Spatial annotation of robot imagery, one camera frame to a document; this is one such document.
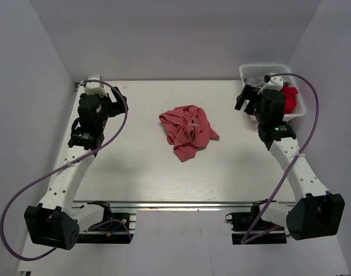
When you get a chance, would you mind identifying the salmon pink t-shirt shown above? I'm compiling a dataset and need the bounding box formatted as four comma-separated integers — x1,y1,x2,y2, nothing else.
159,105,219,162

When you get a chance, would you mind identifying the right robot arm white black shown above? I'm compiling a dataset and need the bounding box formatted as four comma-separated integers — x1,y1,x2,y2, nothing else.
235,85,345,244

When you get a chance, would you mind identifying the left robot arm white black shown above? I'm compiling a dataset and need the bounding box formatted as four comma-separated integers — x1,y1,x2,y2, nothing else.
24,87,128,250

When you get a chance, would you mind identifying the grey t-shirt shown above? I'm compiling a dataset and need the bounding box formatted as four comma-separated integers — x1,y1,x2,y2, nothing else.
244,75,266,88

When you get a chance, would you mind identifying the bright red t-shirt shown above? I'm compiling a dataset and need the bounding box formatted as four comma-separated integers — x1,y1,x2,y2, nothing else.
281,86,298,114

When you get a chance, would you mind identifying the white plastic basket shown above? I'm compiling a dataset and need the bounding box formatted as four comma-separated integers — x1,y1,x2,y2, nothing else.
239,63,306,121

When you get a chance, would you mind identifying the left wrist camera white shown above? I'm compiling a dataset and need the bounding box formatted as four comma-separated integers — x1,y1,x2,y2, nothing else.
84,74,107,97

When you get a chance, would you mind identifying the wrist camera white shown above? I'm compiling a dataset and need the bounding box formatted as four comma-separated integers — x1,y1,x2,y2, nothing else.
84,74,107,97
258,75,284,95

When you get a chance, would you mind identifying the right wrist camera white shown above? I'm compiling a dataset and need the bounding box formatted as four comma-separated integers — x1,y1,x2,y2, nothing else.
258,75,284,95

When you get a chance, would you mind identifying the aluminium table rail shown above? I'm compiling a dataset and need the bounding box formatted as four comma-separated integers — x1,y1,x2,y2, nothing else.
41,201,296,209

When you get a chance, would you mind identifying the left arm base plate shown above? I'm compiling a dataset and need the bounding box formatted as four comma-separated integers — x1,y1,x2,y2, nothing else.
77,201,136,244

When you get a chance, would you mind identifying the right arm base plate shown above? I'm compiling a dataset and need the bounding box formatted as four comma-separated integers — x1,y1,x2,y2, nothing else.
225,202,288,246

